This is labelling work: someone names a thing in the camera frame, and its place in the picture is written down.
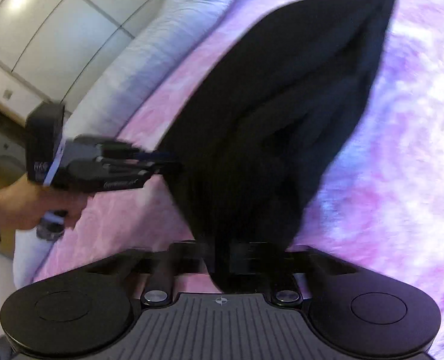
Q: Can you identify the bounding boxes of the black trousers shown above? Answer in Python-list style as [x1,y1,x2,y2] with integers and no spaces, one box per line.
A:
[158,0,396,293]

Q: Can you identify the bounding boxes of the person's left hand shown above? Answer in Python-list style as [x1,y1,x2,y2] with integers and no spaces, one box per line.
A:
[0,175,92,230]

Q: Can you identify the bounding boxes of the pink rose bed blanket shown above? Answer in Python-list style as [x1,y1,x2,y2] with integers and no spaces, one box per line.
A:
[30,0,444,357]

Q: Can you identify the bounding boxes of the white wardrobe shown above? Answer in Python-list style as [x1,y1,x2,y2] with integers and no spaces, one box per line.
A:
[0,0,174,121]

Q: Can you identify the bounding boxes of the grey striped duvet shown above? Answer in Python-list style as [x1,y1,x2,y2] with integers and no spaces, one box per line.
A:
[13,0,234,289]

